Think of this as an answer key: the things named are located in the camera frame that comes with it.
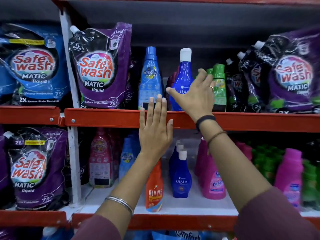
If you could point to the person's right hand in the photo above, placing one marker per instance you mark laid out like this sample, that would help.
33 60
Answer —
197 99

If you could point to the person's left hand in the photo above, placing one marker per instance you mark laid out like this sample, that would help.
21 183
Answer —
155 137

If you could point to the person's left thumb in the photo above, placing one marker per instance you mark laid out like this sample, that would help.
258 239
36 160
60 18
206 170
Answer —
170 128

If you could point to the person's right thumb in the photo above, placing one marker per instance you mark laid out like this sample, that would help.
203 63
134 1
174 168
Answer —
176 96

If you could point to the person's left middle finger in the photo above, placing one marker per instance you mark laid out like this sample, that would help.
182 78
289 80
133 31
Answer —
158 107

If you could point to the person's left little finger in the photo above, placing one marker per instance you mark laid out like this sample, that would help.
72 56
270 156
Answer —
142 118

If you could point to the person's left forearm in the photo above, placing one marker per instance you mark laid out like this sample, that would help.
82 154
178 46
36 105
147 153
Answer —
132 187

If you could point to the person's right forearm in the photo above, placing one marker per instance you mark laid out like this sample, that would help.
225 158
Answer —
230 162

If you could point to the maroon softener bottle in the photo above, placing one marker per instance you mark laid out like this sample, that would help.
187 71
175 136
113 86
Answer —
172 79

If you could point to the dark blue bottle white cap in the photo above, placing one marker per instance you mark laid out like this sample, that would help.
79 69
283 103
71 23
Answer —
183 74
174 159
181 179

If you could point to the light blue softener bottle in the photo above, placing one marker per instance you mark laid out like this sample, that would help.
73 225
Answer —
127 157
150 79

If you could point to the black wrist band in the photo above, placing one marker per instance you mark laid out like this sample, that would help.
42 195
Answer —
205 119

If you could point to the green softener bottle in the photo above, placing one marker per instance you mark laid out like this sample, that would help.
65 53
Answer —
219 89
209 71

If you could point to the pink stain remover bottle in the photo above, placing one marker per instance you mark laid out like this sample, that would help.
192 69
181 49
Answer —
245 150
213 182
200 157

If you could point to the brown thread wrist band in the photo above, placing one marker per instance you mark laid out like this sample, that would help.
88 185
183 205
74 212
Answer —
215 136

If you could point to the pink-red softener bottle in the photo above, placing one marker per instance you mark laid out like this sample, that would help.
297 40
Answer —
100 159

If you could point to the orange starch bottle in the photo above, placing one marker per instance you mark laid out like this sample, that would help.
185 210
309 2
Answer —
154 192

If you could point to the dark detergent pouch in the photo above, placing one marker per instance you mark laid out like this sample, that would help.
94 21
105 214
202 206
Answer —
77 159

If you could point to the white shelf upright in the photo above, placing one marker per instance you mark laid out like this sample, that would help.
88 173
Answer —
75 157

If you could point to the white shelf board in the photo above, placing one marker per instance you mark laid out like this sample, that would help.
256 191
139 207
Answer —
195 204

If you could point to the silver bangle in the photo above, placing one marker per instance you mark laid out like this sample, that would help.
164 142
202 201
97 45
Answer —
120 202

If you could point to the group of green bottles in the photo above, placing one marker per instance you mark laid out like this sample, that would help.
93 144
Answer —
268 164

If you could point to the blue softener pouch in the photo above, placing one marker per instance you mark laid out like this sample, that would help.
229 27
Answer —
175 235

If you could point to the large purple detergent pouch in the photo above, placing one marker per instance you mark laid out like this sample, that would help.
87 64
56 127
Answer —
37 172

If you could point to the blue detergent pouch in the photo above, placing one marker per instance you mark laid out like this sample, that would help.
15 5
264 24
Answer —
57 234
35 69

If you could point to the maroon left sleeve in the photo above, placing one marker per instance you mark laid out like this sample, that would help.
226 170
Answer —
97 228

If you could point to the maroon sleeve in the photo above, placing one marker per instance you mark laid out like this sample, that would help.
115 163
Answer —
275 217
97 228

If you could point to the pink softener bottle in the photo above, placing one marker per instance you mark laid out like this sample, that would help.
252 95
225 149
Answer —
290 177

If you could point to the maroon right sleeve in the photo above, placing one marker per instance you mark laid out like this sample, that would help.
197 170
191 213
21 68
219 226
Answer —
275 217

